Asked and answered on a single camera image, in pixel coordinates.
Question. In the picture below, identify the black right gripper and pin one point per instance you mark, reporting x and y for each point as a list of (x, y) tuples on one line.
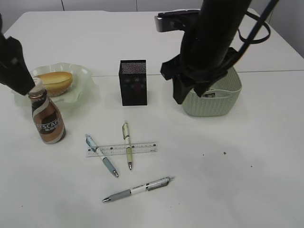
[(204, 57)]

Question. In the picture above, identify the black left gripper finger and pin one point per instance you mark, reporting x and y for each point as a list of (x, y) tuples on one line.
[(13, 70)]

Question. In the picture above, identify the paper ball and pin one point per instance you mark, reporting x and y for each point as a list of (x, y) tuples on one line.
[(209, 95)]

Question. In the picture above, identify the brown bread roll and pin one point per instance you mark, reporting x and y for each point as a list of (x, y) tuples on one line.
[(56, 83)]

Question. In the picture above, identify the Nescafe coffee bottle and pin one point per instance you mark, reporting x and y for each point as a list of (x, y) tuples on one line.
[(45, 114)]

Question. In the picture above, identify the clear plastic ruler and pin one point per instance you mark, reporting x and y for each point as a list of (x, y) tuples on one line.
[(119, 149)]

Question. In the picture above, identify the white grey pen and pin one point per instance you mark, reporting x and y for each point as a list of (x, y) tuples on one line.
[(141, 188)]

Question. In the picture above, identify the blue white pen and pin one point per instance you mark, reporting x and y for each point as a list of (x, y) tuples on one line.
[(97, 150)]

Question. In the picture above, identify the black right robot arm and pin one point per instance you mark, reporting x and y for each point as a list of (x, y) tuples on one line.
[(229, 14)]

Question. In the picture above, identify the light green woven basket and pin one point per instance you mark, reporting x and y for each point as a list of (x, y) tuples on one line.
[(228, 89)]

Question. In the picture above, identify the black mesh pen holder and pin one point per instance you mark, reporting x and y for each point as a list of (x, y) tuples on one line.
[(133, 82)]

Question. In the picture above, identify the pale green glass plate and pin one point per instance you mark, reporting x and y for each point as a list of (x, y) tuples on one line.
[(81, 79)]

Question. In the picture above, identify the green cream pen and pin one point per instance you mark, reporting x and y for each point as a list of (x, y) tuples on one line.
[(127, 140)]

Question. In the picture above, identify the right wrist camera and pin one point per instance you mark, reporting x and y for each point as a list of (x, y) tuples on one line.
[(175, 20)]

